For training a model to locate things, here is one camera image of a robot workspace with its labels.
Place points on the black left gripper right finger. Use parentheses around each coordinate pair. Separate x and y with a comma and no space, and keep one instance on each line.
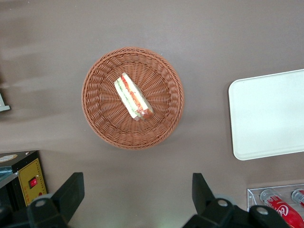
(202,194)

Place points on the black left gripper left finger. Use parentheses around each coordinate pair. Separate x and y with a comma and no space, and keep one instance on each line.
(69,194)

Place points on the triangle sandwich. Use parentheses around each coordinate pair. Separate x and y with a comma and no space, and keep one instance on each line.
(133,97)

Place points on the round brown wicker basket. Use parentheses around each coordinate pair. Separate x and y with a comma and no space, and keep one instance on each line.
(107,118)

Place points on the white rectangular tray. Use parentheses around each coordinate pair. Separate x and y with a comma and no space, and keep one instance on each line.
(268,114)

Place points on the black box with yellow label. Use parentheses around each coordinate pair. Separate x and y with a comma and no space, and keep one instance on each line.
(33,171)

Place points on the clear acrylic bottle holder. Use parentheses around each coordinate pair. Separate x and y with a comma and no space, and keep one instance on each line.
(253,194)

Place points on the red cola bottle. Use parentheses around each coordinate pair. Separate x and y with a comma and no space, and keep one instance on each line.
(299,196)
(282,209)

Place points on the grey flat stand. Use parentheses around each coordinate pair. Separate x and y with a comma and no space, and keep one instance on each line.
(3,104)

